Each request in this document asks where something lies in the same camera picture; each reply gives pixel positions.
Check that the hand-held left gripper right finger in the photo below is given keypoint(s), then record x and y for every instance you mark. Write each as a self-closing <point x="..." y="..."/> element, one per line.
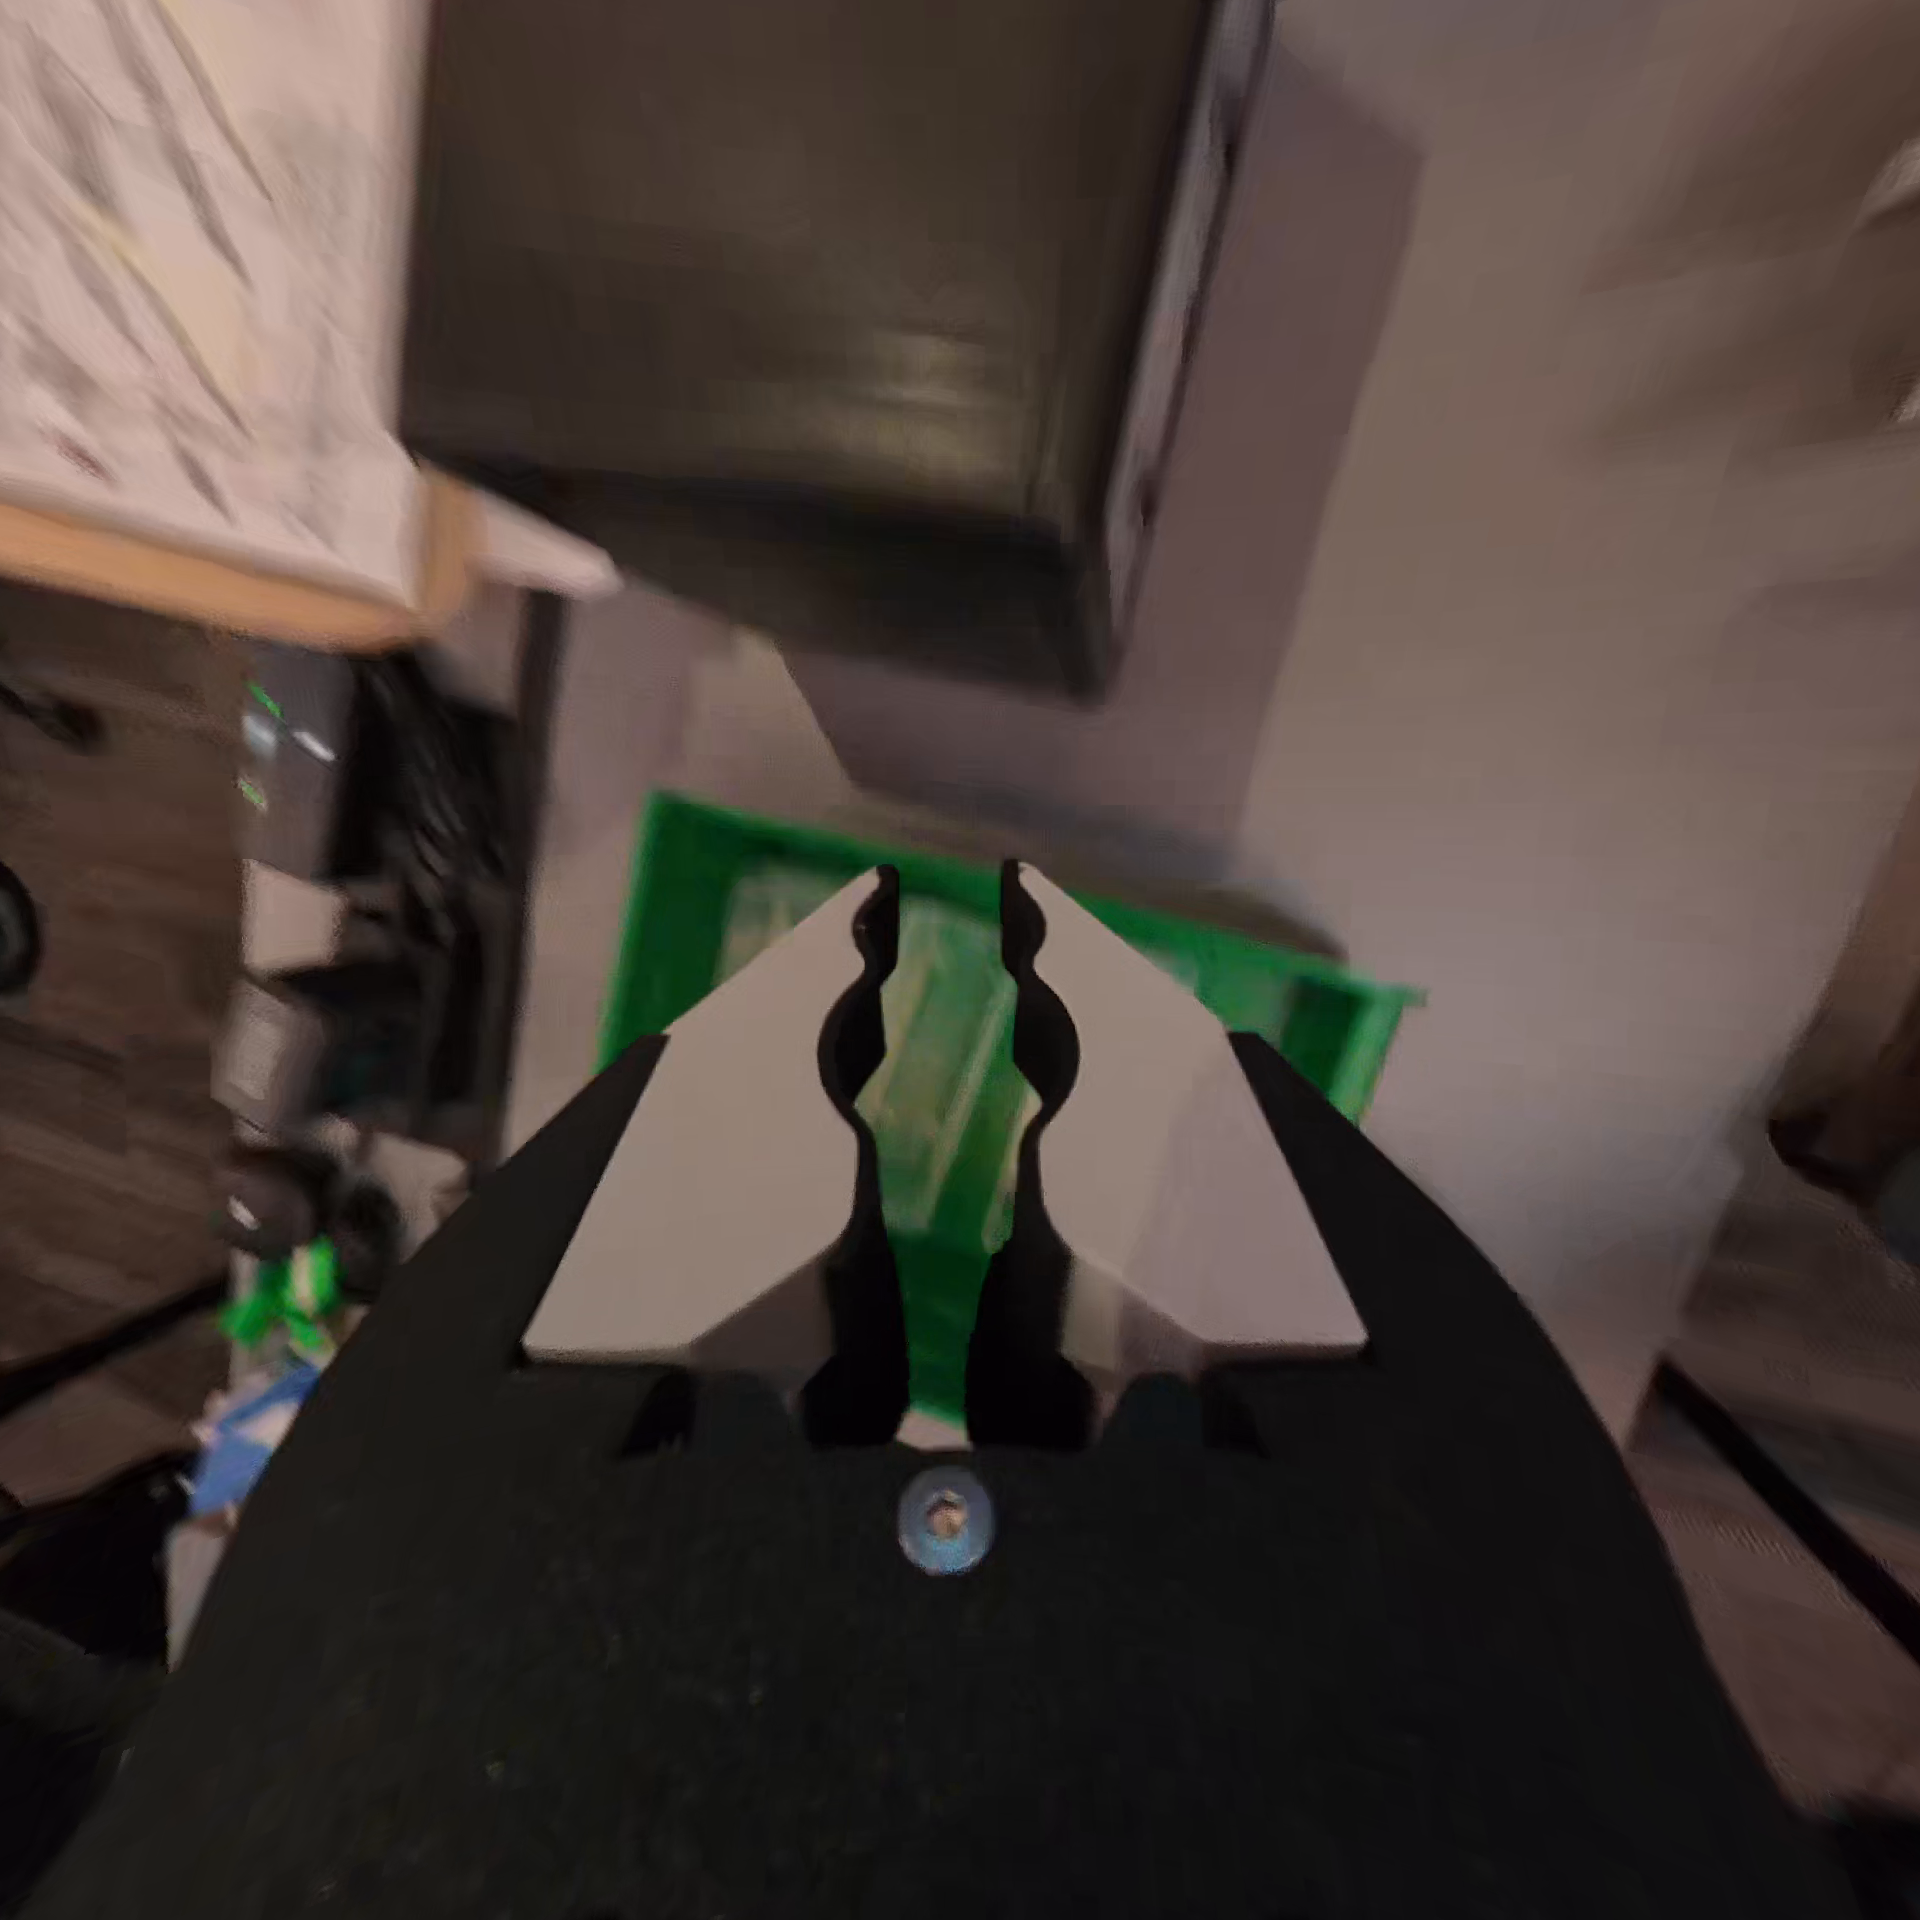
<point x="1184" y="1185"/>

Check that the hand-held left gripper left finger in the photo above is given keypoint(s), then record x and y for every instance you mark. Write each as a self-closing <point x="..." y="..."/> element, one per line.
<point x="721" y="1185"/>

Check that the green plastic bin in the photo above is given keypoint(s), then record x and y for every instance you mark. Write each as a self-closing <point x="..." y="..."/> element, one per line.
<point x="675" y="901"/>

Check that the black drawer cabinet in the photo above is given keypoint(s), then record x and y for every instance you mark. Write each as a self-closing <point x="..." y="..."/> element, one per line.
<point x="781" y="300"/>

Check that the green tape scrap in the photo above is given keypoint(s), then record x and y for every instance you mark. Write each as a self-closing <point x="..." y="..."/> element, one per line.
<point x="284" y="1299"/>

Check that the white instruction poster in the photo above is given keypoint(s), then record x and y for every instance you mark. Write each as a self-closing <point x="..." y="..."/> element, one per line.
<point x="150" y="225"/>

